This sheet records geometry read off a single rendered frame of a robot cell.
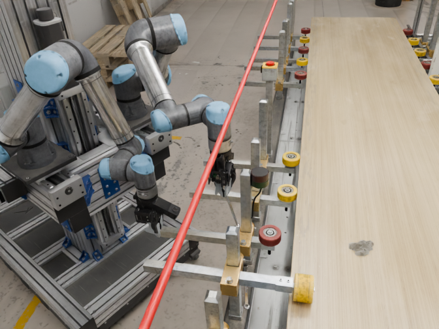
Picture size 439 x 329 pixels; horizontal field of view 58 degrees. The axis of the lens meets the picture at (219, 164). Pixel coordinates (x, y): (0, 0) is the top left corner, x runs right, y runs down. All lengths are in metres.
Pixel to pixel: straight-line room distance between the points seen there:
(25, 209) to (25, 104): 1.66
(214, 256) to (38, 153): 1.34
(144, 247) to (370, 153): 1.36
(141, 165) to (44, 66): 0.42
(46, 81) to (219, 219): 1.83
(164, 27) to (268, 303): 1.09
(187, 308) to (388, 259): 1.28
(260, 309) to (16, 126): 1.08
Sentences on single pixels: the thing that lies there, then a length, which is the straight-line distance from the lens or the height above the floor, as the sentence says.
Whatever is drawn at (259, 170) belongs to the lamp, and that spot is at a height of 1.14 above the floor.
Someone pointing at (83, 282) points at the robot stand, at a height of 0.21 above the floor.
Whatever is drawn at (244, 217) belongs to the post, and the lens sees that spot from 1.43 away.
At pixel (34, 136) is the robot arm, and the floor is 1.17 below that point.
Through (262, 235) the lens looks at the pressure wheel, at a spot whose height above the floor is 0.91.
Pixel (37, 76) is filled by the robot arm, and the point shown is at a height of 1.50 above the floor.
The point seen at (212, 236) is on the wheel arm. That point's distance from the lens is 1.48.
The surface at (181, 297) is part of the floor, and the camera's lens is 2.40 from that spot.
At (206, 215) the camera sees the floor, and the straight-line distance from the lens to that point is 2.87.
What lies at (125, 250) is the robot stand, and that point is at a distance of 2.42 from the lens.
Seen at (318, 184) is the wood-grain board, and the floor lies 0.90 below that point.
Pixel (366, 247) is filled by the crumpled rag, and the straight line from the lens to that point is 1.43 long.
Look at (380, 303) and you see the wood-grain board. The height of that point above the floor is 0.90.
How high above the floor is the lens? 1.91
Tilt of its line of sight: 35 degrees down
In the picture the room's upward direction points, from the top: 3 degrees counter-clockwise
